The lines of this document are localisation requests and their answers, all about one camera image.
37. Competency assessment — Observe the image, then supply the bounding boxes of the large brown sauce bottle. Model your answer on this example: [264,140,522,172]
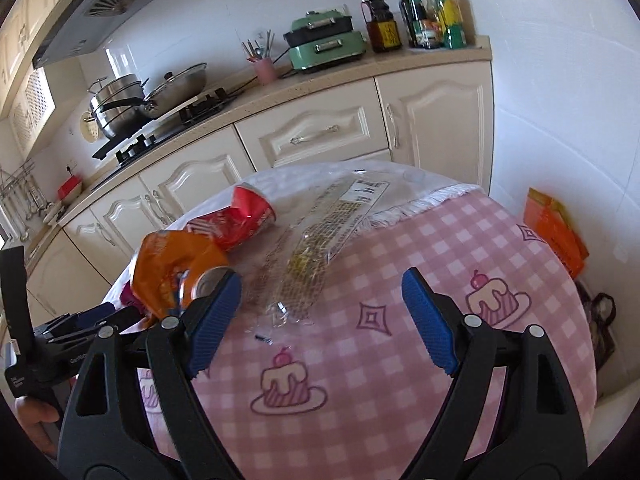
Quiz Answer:
[360,0,403,55]

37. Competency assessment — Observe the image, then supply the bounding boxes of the dark labelled sauce bottle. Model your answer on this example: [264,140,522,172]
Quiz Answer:
[415,0,444,50]

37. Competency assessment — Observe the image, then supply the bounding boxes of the small cream lattice cabinet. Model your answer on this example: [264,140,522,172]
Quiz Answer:
[7,67,56,157]

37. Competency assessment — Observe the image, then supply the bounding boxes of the row of hanging utensils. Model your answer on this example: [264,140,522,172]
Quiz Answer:
[0,180,51,241]

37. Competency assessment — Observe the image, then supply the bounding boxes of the steel wok with lid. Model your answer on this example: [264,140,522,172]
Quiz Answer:
[97,62,209,119]

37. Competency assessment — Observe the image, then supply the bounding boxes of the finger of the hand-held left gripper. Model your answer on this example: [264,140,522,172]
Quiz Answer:
[35,306,151,343]
[47,304,117,328]

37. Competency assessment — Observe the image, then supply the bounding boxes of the black gas stove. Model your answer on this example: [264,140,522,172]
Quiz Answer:
[91,87,234,166]

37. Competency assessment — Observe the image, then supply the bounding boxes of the dark plastic bag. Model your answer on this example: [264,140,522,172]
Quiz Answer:
[575,280,617,372]

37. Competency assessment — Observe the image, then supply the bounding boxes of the bundle of chopsticks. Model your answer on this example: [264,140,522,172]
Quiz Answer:
[241,30,276,61]

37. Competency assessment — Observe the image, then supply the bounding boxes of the red snack packet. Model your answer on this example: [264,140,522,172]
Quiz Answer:
[182,185,278,254]

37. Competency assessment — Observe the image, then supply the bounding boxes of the grey range hood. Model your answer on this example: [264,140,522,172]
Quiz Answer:
[32,0,211,69]

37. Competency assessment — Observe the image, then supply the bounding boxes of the person's left hand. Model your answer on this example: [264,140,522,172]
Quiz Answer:
[14,394,65,459]

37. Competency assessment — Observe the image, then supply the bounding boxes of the white lace tablecloth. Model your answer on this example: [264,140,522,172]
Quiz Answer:
[175,160,484,242]

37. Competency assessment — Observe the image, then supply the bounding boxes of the clear plastic wrapper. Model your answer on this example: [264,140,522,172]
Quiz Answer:
[245,175,391,327]

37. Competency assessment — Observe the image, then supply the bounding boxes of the metal utensil rack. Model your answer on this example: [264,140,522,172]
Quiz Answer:
[0,157,39,196]

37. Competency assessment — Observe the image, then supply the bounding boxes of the cream perforated steamer plate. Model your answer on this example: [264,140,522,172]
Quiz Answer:
[80,110,101,144]

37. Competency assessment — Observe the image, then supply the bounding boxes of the green bottle yellow cap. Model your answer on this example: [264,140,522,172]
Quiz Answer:
[432,0,469,50]

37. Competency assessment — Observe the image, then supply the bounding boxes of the stainless steamer pot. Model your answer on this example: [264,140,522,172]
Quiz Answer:
[82,74,151,140]

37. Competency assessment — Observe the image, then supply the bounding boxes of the orange paper bag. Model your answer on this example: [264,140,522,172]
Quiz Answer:
[523,187,591,279]

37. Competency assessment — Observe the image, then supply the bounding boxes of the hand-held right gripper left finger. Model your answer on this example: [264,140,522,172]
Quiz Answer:
[56,269,246,480]

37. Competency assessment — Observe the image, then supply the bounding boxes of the orange snack bag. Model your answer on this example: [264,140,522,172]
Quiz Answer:
[131,230,236,322]

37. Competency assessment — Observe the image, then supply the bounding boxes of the dark glass bottle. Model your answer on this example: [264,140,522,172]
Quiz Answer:
[398,0,424,49]

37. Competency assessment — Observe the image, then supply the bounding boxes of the cream upper wall cabinets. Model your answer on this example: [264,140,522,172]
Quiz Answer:
[0,0,62,107]

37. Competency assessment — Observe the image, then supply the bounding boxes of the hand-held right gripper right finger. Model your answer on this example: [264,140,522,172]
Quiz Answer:
[400,267,588,480]

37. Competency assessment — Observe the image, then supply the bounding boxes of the purple wrapper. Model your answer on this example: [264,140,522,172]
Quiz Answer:
[120,282,151,319]

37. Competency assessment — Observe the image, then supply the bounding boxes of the red container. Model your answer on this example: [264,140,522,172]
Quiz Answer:
[56,176,85,201]

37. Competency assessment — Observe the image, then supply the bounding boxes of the pink utensil holder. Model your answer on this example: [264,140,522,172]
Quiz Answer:
[254,57,280,85]

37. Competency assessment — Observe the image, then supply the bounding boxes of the green electric cooker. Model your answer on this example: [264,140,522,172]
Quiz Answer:
[283,7,369,72]

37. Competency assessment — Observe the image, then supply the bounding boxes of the pink checked tablecloth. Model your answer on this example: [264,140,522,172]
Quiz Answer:
[107,192,599,480]

